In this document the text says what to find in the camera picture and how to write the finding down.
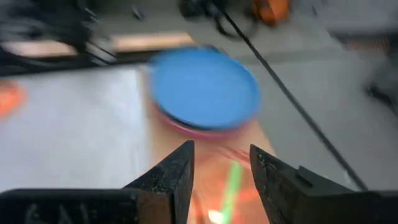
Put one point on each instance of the blue plate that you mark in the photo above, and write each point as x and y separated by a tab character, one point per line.
202	87

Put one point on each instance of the orange plate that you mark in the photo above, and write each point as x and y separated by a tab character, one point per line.
9	98

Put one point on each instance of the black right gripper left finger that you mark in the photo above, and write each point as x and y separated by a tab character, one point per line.
161	193

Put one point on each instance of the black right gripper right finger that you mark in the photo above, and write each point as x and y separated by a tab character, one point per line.
286	193

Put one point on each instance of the orange round object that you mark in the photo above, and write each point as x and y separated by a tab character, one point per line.
270	11

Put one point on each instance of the pink plate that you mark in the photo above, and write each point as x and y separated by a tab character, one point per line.
199	132

